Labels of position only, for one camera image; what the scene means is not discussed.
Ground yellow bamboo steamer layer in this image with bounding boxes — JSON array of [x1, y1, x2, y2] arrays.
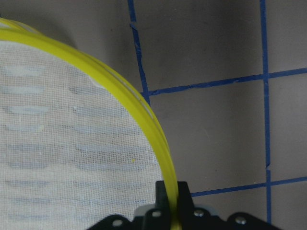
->
[[0, 17, 41, 34], [0, 28, 180, 230]]

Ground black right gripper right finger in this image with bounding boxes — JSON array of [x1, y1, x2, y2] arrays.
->
[[177, 181, 194, 211]]

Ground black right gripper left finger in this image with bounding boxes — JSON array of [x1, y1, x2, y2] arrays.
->
[[155, 181, 170, 213]]

